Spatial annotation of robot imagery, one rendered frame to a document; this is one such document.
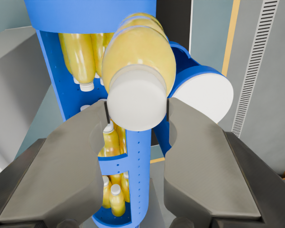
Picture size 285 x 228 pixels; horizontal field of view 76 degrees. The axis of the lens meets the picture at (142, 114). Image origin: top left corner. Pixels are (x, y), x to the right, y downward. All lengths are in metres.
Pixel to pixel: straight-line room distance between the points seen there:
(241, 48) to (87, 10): 1.87
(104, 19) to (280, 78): 2.41
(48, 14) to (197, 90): 0.53
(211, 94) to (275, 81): 1.90
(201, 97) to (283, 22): 1.68
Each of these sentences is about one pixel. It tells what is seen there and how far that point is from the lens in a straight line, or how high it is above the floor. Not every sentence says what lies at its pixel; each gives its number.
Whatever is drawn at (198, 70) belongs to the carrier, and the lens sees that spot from 0.73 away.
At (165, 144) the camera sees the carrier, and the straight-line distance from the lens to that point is 1.58.
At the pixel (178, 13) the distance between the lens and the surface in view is 1.56.
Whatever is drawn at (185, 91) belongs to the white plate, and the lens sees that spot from 0.70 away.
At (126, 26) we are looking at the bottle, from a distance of 0.19.
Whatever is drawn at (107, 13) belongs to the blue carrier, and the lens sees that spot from 0.37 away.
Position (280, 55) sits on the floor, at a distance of 2.47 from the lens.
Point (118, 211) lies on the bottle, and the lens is 0.92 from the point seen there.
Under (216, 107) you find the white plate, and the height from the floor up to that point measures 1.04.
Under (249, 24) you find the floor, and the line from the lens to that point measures 2.09.
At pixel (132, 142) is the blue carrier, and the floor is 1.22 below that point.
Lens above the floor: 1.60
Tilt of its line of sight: 54 degrees down
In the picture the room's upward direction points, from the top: 161 degrees clockwise
